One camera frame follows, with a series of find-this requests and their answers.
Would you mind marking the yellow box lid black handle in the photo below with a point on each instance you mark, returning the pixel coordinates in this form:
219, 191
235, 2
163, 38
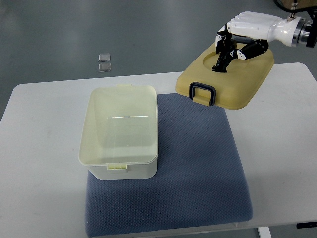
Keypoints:
232, 89

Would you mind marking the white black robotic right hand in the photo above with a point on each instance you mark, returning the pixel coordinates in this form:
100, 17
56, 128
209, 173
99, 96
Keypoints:
248, 34

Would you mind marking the white table leg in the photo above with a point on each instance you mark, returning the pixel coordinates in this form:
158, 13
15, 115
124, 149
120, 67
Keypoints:
264, 232

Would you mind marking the white storage box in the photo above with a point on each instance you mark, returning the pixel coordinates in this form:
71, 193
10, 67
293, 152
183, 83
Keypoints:
120, 133

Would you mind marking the upper silver floor plate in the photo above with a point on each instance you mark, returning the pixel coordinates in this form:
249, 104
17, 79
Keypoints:
104, 57

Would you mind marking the blue grey fabric mat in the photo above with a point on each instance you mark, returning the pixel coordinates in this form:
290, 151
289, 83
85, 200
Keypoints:
199, 181

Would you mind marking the black table bracket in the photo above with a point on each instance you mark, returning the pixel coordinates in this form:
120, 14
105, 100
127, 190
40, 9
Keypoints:
306, 225

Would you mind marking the wooden furniture corner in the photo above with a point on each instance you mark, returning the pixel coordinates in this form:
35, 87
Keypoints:
299, 5

